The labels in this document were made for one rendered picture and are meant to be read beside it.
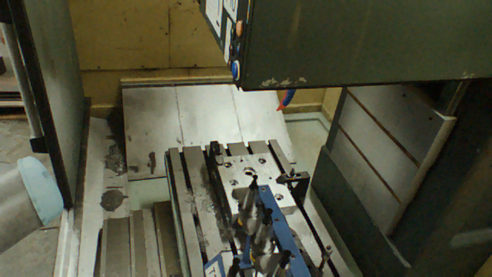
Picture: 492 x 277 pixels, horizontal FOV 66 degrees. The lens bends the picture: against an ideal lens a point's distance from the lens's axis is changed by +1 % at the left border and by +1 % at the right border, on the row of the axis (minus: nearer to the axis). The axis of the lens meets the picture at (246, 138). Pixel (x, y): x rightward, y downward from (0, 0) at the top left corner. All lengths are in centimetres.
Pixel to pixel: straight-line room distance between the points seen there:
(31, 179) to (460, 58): 85
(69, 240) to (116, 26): 106
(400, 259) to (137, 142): 132
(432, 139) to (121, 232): 116
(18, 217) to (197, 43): 159
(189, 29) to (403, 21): 145
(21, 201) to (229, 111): 160
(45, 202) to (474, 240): 134
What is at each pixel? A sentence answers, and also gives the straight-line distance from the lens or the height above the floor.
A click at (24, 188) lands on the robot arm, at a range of 68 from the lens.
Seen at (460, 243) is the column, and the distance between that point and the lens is 153.
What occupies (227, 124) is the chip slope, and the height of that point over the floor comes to 74.
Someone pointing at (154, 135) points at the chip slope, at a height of 72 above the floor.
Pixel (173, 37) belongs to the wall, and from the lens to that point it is 208.
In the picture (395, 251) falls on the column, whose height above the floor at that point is 87.
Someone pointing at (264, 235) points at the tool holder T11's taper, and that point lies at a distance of 87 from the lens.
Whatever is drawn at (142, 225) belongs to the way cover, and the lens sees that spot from 160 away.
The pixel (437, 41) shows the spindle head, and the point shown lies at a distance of 86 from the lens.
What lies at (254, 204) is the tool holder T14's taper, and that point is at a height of 125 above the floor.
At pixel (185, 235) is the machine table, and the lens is 132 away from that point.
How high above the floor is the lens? 193
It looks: 36 degrees down
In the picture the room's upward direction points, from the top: 8 degrees clockwise
